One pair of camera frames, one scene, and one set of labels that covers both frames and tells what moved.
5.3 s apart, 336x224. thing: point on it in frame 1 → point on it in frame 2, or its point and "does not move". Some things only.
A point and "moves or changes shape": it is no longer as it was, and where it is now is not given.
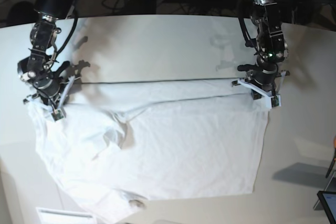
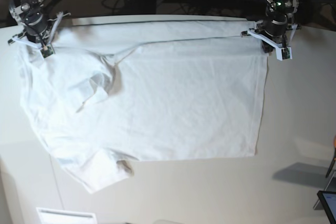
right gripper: x=264 y=75 → x=276 y=30
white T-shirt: x=121 y=140 moves or changes shape
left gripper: x=49 y=88 → x=35 y=25
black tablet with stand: x=327 y=201 does not move
